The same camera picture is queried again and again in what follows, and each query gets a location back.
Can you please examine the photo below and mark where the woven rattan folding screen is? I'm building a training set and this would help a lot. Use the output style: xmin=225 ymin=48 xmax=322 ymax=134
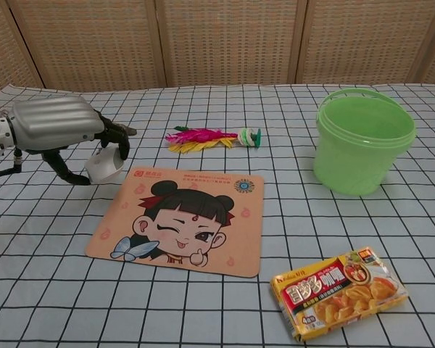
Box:
xmin=0 ymin=0 xmax=435 ymax=92

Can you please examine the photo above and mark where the yellow curry box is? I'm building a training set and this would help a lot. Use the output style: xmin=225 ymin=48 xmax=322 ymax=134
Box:
xmin=270 ymin=246 xmax=410 ymax=334

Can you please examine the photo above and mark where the pink yellow feather shuttlecock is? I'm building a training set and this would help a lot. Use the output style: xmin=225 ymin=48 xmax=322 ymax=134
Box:
xmin=165 ymin=125 xmax=262 ymax=154

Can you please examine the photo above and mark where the blue grid tablecloth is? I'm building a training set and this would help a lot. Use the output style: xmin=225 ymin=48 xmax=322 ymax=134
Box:
xmin=0 ymin=82 xmax=435 ymax=348

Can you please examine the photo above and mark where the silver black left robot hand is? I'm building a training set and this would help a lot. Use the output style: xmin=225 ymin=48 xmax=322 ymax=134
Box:
xmin=7 ymin=95 xmax=136 ymax=186

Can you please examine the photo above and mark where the black cable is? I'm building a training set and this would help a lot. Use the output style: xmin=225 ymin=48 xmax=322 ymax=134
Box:
xmin=0 ymin=147 xmax=24 ymax=180

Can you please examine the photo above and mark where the cartoon girl mouse pad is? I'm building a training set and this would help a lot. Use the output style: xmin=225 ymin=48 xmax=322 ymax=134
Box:
xmin=85 ymin=165 xmax=265 ymax=278

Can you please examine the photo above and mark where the green plastic bucket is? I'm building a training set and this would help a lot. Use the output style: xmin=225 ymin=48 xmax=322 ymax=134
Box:
xmin=313 ymin=88 xmax=417 ymax=196

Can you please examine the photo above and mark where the white computer mouse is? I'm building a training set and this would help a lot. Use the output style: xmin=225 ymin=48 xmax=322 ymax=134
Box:
xmin=84 ymin=146 xmax=125 ymax=184

